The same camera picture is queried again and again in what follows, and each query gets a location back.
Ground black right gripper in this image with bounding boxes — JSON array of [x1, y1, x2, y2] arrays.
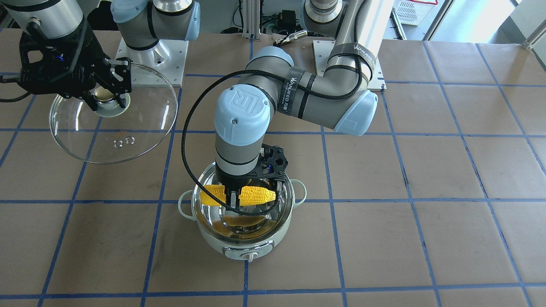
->
[[18, 19, 131, 112]]

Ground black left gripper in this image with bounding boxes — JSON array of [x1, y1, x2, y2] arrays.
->
[[216, 144, 288, 209]]

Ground yellow corn cob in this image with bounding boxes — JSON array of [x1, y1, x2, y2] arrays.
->
[[199, 185, 276, 206]]

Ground glass pot lid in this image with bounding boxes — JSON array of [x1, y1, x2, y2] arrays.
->
[[49, 64, 179, 165]]

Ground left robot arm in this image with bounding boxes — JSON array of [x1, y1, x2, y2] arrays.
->
[[213, 0, 394, 209]]

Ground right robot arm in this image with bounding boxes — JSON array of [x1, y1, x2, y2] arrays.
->
[[1, 0, 200, 114]]

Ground pale green cooking pot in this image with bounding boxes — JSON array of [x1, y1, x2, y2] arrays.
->
[[180, 178, 301, 261]]

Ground black power adapter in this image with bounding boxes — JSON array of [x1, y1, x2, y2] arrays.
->
[[277, 10, 298, 29]]

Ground white plastic basket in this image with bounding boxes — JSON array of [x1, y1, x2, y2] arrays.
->
[[393, 0, 439, 26]]

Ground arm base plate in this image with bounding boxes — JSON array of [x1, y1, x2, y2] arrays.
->
[[312, 40, 386, 91], [116, 39, 189, 87]]

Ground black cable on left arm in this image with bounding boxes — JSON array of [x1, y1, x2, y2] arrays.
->
[[181, 0, 369, 216]]

